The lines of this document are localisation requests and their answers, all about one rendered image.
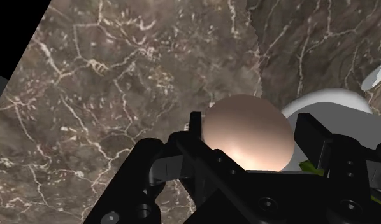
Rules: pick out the green object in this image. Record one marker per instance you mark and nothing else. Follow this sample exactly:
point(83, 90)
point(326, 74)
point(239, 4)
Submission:
point(308, 167)

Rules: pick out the beige egg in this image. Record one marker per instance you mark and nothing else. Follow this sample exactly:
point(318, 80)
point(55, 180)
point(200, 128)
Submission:
point(248, 133)

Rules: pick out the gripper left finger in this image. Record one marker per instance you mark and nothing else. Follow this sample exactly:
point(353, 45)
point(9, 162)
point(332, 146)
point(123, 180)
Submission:
point(137, 183)

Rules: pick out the white curved object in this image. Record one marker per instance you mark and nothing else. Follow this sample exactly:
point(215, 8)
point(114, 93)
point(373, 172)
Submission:
point(376, 77)

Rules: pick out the white bowl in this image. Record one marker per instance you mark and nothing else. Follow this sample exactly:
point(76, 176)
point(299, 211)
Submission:
point(339, 121)

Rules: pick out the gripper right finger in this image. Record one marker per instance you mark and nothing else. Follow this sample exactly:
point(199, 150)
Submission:
point(342, 155)

